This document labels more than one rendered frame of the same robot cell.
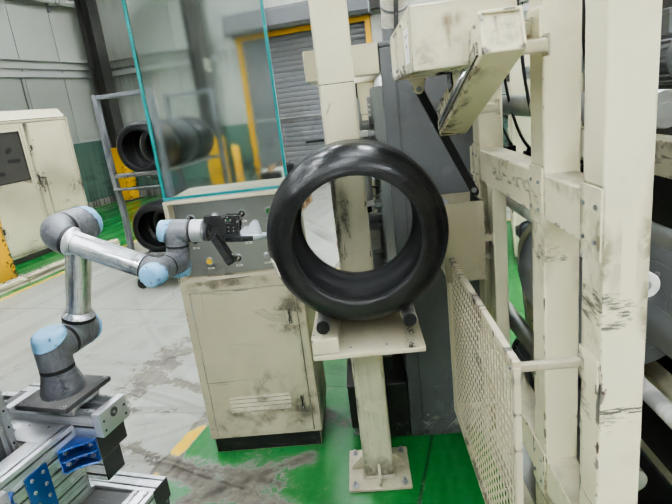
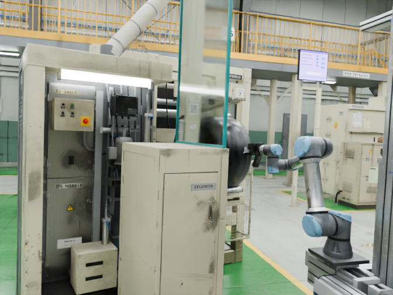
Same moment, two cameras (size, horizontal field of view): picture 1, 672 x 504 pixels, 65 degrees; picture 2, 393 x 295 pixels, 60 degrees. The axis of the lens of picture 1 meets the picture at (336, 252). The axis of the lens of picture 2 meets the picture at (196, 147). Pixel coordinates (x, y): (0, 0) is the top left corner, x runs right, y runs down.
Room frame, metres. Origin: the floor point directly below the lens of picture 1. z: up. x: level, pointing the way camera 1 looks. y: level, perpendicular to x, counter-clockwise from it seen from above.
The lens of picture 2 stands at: (3.39, 2.09, 1.36)
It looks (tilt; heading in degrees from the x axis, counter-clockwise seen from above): 3 degrees down; 236
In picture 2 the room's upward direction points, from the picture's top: 2 degrees clockwise
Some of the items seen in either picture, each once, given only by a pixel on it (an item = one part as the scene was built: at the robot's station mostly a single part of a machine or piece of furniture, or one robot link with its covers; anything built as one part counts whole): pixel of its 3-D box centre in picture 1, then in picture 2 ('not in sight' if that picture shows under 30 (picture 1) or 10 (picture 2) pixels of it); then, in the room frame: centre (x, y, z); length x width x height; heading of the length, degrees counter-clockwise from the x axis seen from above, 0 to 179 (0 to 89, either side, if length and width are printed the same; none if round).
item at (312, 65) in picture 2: not in sight; (312, 65); (-1.87, -1.96, 2.60); 0.60 x 0.05 x 0.55; 162
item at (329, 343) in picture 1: (327, 324); (223, 198); (1.74, 0.06, 0.84); 0.36 x 0.09 x 0.06; 176
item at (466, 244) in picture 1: (459, 236); not in sight; (1.92, -0.47, 1.05); 0.20 x 0.15 x 0.30; 176
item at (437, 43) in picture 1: (441, 46); (210, 90); (1.58, -0.37, 1.71); 0.61 x 0.25 x 0.15; 176
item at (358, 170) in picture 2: not in sight; (368, 174); (-3.13, -1.50, 0.62); 0.91 x 0.58 x 1.25; 162
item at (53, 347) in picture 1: (53, 346); (338, 223); (1.71, 1.03, 0.88); 0.13 x 0.12 x 0.14; 165
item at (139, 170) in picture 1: (176, 183); not in sight; (5.63, 1.61, 0.96); 1.36 x 0.71 x 1.92; 162
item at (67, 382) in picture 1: (60, 377); (338, 244); (1.71, 1.03, 0.77); 0.15 x 0.15 x 0.10
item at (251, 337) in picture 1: (255, 314); (168, 255); (2.42, 0.43, 0.63); 0.56 x 0.41 x 1.27; 86
